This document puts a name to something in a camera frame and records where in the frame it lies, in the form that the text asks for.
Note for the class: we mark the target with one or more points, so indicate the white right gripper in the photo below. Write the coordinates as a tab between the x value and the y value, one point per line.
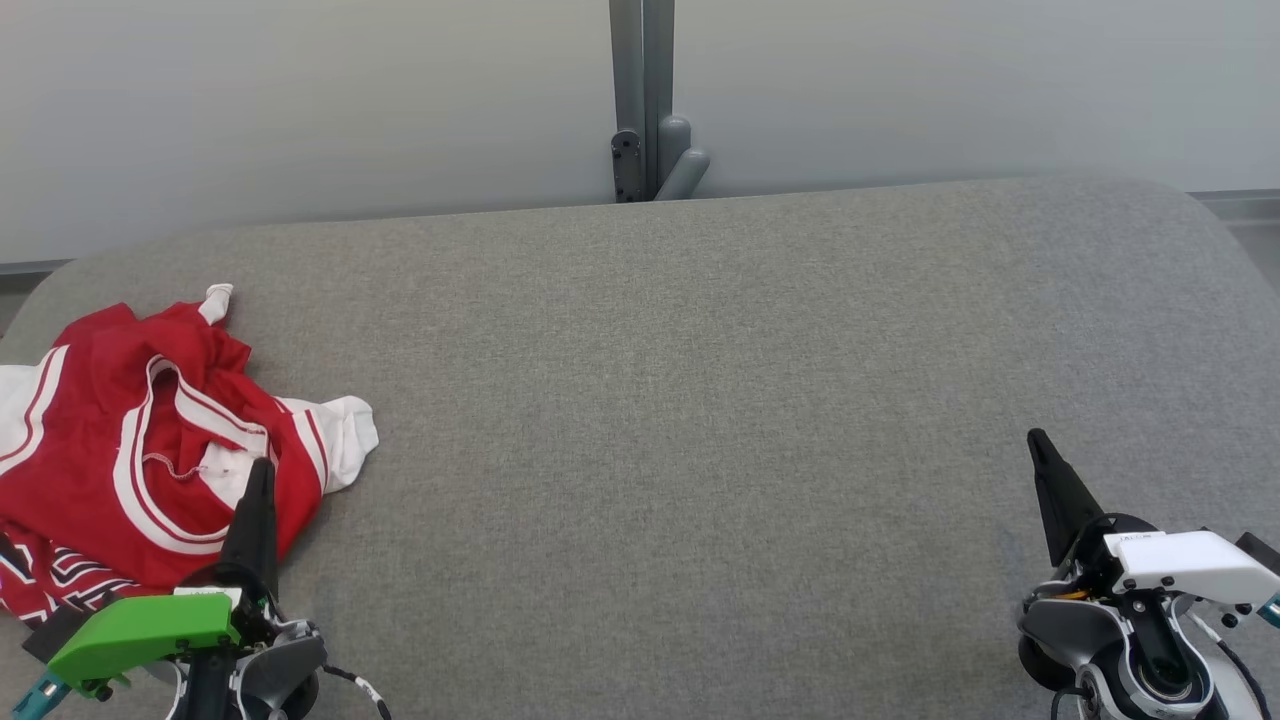
1190	560

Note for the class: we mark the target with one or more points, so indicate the grey metal partition post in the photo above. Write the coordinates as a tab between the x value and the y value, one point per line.
640	80

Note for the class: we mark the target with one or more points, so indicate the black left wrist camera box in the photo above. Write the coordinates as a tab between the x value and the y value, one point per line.
45	635

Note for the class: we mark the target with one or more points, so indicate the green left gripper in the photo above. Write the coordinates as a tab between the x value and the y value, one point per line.
140	630

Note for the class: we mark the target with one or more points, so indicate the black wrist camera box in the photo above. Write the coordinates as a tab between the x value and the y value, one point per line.
1262	552
45	635

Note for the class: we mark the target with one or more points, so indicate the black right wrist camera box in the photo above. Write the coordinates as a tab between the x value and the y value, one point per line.
1262	552

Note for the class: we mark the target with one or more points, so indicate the red jersey with black number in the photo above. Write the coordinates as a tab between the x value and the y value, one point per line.
90	500

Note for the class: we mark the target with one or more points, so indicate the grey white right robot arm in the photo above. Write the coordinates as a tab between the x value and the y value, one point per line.
1070	630

